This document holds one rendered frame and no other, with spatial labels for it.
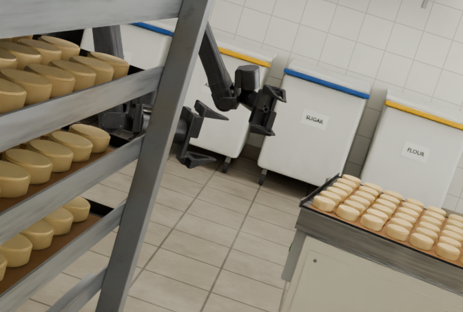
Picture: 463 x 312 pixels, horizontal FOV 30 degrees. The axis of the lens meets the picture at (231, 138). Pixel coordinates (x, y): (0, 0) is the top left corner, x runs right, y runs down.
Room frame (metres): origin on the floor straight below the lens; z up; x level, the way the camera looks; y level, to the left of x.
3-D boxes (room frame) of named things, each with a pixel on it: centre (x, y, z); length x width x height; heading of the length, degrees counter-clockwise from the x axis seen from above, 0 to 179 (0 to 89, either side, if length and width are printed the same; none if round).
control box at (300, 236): (2.03, -0.25, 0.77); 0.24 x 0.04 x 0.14; 165
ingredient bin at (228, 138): (5.56, 0.17, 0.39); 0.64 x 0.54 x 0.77; 176
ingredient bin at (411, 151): (5.45, -1.13, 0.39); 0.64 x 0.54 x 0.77; 173
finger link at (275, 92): (2.37, -0.09, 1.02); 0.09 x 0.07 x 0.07; 29
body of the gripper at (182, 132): (1.82, 0.12, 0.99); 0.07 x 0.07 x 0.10; 29
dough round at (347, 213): (1.87, -0.30, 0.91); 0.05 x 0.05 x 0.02
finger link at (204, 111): (1.85, 0.06, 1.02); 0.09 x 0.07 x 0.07; 119
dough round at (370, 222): (1.85, -0.35, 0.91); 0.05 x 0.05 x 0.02
